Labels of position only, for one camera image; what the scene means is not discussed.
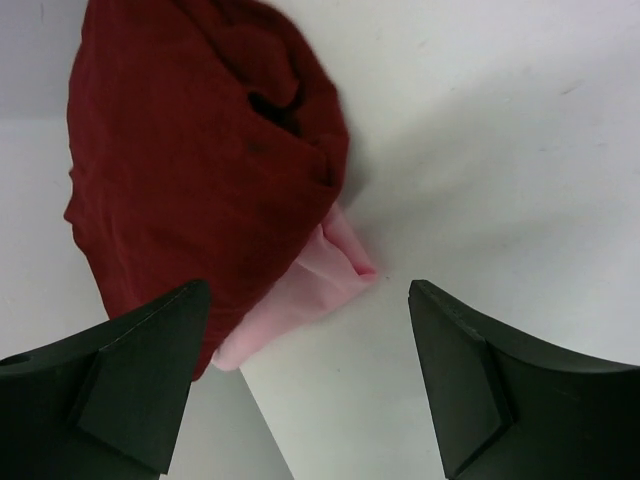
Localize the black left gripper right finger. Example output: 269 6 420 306
408 280 639 480

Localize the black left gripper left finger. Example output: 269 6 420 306
1 280 211 480

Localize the dark red t-shirt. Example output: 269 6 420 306
65 0 349 376

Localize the pink t-shirt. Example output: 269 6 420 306
211 204 377 371

